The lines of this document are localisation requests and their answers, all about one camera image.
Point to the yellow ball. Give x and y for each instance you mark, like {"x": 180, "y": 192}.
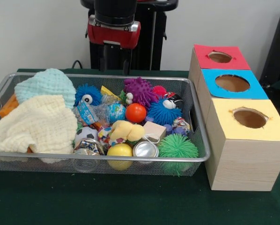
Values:
{"x": 119, "y": 150}

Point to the black chair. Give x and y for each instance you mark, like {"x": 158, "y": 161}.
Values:
{"x": 278, "y": 51}

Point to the plain green spiky ball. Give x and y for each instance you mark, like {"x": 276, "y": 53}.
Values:
{"x": 178, "y": 147}

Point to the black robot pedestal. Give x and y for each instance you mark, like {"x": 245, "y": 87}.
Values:
{"x": 151, "y": 42}

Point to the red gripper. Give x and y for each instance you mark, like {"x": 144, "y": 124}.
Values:
{"x": 114, "y": 37}

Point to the wooden box three holes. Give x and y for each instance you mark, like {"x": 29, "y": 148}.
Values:
{"x": 245, "y": 154}

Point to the yellow plush duck toy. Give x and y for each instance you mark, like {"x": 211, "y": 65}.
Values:
{"x": 128, "y": 131}

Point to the pale yellow cloth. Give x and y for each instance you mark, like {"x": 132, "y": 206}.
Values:
{"x": 37, "y": 126}

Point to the mint green cloth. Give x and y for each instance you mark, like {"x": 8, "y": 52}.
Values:
{"x": 46, "y": 86}

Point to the pale wooden cube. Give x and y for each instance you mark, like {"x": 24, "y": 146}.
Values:
{"x": 155, "y": 130}

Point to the small silver can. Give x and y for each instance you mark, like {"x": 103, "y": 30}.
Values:
{"x": 145, "y": 150}

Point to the dark blue spiky ball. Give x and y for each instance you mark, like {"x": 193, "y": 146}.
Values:
{"x": 161, "y": 115}

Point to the purple spiky toy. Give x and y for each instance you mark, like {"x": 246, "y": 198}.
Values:
{"x": 140, "y": 90}

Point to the orange plastic block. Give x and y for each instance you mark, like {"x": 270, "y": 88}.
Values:
{"x": 8, "y": 107}

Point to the orange red ball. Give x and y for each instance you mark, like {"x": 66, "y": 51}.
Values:
{"x": 136, "y": 113}

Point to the blue spiky ball with eyes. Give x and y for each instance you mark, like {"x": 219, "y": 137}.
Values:
{"x": 87, "y": 93}

